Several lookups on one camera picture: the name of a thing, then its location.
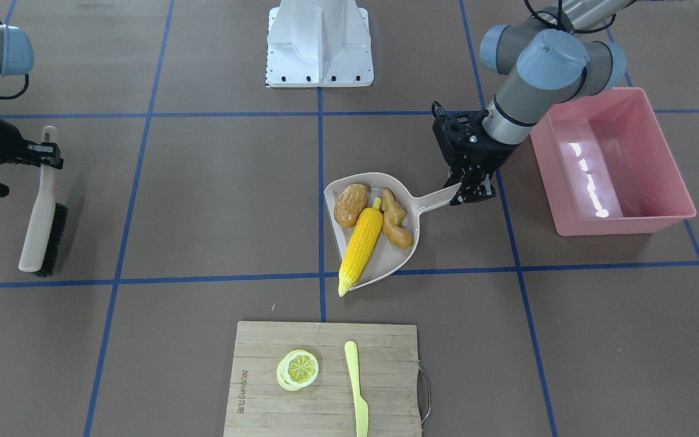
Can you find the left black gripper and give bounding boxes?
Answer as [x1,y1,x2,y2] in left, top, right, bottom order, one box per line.
[432,109,515,206]

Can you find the tan toy ginger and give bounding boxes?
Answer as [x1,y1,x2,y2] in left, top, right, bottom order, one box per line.
[380,188,414,249]

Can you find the beige hand brush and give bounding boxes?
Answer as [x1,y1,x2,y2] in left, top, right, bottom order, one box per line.
[19,126,69,277]

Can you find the beige dustpan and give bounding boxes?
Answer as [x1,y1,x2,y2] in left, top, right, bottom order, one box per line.
[324,172,457,293]

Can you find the brown toy potato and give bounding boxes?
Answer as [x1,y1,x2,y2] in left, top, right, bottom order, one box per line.
[333,183,368,228]

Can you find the yellow toy corn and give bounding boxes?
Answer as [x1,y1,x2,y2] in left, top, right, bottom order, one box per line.
[337,197,383,297]

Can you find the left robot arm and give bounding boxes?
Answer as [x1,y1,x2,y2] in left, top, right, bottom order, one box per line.
[431,1,630,206]

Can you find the pink plastic bin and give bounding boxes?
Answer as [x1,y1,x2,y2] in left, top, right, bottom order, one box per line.
[530,87,697,236]

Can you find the yellow plastic knife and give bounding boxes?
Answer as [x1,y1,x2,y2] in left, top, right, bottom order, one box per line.
[344,340,370,436]

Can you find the yellow lemon slices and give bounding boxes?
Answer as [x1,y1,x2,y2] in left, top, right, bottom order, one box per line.
[275,350,320,391]

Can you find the bamboo cutting board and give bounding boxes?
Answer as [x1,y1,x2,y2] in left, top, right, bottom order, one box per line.
[223,321,422,436]

